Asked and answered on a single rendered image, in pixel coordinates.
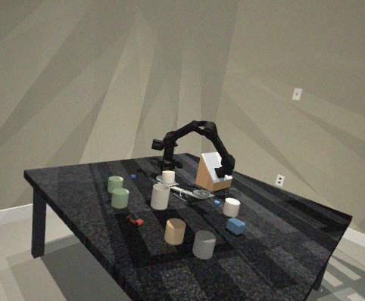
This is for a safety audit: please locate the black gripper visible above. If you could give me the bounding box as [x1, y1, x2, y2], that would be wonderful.
[151, 152, 183, 174]

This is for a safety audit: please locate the red toy car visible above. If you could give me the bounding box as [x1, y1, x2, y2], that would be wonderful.
[126, 214, 144, 225]

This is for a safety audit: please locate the pale green cylinder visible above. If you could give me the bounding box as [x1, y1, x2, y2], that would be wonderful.
[108, 176, 123, 193]
[111, 188, 129, 209]

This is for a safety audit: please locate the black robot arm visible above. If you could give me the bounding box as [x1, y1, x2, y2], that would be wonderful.
[151, 120, 236, 178]

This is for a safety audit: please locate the light blue block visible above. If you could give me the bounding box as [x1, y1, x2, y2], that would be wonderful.
[226, 217, 245, 235]

